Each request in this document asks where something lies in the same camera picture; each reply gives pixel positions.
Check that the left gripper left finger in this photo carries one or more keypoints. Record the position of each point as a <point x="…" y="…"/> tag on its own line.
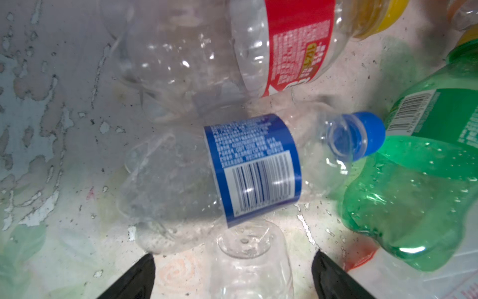
<point x="135" y="283"/>

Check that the clear ribbed bottle white cap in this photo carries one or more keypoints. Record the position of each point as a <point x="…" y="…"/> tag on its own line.
<point x="250" y="261"/>

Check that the green plastic bottle yellow cap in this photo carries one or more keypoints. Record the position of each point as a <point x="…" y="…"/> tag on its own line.
<point x="414" y="194"/>

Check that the clear bottle blue label blue cap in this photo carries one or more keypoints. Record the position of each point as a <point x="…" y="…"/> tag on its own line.
<point x="184" y="188"/>

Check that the clear bottle red label yellow cap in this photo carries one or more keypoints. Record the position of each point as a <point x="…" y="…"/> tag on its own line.
<point x="186" y="58"/>

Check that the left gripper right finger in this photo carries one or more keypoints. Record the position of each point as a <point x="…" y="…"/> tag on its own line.
<point x="332" y="282"/>

